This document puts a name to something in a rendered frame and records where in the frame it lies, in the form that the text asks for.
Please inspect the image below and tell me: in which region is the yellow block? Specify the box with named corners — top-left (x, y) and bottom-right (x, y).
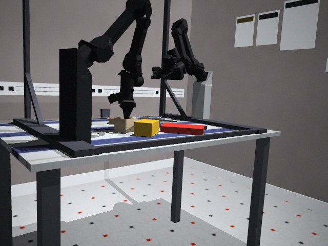
top-left (134, 119), bottom-right (159, 137)

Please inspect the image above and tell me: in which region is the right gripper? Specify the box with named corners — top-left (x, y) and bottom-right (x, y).
top-left (118, 86), bottom-right (136, 119)

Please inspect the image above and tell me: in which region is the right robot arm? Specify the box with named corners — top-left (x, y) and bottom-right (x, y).
top-left (78, 0), bottom-right (152, 87)

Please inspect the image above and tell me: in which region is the red flat rectangular slab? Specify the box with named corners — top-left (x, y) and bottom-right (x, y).
top-left (160, 122), bottom-right (204, 135)

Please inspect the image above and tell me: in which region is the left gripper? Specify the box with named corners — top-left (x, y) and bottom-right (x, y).
top-left (151, 64), bottom-right (184, 80)

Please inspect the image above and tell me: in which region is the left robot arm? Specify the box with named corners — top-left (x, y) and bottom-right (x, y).
top-left (162, 18), bottom-right (208, 82)

